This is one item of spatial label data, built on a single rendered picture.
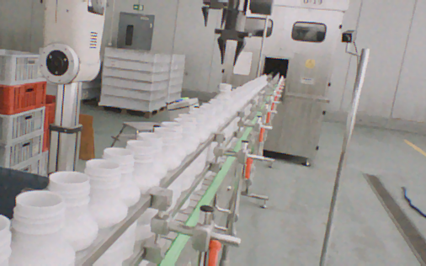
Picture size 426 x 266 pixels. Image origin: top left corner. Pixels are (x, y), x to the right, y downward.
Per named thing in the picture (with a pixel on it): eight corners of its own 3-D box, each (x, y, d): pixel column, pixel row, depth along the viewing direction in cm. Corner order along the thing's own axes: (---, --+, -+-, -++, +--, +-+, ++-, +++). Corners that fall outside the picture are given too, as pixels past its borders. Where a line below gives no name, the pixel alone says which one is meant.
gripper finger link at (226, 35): (240, 67, 120) (245, 34, 119) (215, 64, 122) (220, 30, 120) (242, 66, 127) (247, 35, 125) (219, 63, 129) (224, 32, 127)
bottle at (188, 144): (189, 214, 76) (200, 125, 73) (156, 210, 77) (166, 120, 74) (188, 202, 82) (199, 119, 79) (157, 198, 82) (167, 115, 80)
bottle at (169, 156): (176, 226, 71) (189, 130, 68) (167, 241, 65) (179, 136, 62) (141, 218, 72) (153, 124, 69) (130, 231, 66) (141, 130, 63)
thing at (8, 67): (11, 86, 304) (13, 55, 300) (-41, 78, 310) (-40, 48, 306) (47, 81, 363) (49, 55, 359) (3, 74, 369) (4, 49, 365)
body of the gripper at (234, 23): (249, 39, 119) (253, 12, 117) (213, 34, 121) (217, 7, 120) (251, 39, 125) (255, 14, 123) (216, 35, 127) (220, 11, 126)
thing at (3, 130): (7, 146, 311) (9, 116, 308) (-43, 137, 318) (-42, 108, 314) (45, 131, 371) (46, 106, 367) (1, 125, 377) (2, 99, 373)
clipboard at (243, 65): (249, 76, 546) (253, 50, 541) (231, 73, 553) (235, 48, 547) (250, 76, 549) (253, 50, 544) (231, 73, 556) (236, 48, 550)
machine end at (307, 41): (316, 168, 537) (349, -2, 500) (208, 149, 574) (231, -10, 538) (311, 145, 688) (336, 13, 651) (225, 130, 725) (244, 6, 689)
